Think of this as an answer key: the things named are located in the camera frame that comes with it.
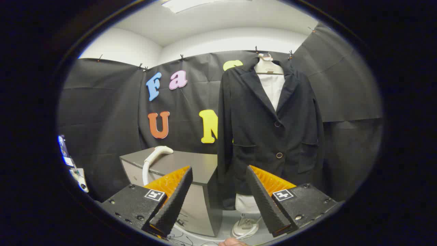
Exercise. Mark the blue and white papers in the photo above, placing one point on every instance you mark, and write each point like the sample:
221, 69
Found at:
70, 160

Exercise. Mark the ceiling light panel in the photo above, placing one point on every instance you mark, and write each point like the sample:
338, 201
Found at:
198, 4

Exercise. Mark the black backdrop cloth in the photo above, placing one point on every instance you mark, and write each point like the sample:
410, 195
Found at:
109, 119

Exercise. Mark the grey cabinet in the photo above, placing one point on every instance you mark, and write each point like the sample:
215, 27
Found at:
201, 164

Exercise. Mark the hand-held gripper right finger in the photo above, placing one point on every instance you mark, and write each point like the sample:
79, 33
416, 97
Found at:
263, 201

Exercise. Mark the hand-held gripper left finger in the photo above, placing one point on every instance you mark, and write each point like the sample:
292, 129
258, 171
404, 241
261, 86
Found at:
172, 201

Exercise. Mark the white garment steamer head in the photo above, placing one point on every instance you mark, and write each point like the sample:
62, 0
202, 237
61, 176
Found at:
160, 150

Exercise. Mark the black suit jacket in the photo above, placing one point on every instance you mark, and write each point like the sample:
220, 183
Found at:
259, 136

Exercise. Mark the white round stand base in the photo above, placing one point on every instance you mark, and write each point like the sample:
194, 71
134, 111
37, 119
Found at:
244, 227

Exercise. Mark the white mannequin torso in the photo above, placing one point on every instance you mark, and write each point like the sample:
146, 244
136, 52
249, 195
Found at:
271, 89

